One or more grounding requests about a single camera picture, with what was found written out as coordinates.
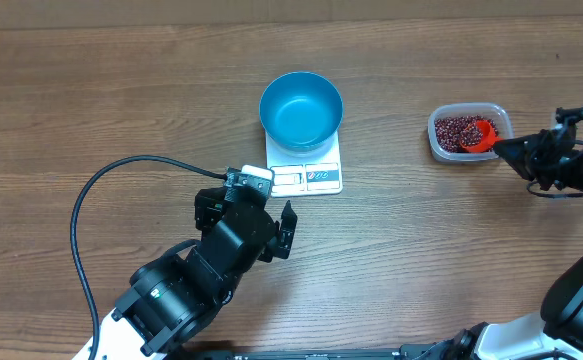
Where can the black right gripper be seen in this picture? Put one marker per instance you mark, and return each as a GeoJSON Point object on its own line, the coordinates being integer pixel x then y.
{"type": "Point", "coordinates": [529, 162]}

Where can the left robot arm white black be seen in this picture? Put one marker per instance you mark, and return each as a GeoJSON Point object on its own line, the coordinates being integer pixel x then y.
{"type": "Point", "coordinates": [175, 296]}

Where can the white digital kitchen scale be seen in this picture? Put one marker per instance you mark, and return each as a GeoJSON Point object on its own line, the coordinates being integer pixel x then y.
{"type": "Point", "coordinates": [314, 172]}

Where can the orange scoop with blue handle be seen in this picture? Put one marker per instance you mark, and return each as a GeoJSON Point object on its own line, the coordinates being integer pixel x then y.
{"type": "Point", "coordinates": [478, 137]}

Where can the blue plastic bowl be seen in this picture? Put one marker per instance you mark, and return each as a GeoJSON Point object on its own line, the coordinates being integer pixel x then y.
{"type": "Point", "coordinates": [301, 110]}

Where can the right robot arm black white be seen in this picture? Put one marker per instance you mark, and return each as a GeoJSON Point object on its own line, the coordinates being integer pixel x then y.
{"type": "Point", "coordinates": [555, 330]}

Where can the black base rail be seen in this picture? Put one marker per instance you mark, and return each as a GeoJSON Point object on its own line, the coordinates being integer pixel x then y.
{"type": "Point", "coordinates": [404, 352]}

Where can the clear plastic food container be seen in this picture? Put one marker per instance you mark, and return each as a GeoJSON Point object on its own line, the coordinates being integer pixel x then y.
{"type": "Point", "coordinates": [486, 110]}

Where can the red adzuki beans in container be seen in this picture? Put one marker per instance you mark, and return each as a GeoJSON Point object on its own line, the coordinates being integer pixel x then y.
{"type": "Point", "coordinates": [447, 131]}

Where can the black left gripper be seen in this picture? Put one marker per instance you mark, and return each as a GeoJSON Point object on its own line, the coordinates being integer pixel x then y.
{"type": "Point", "coordinates": [282, 246]}

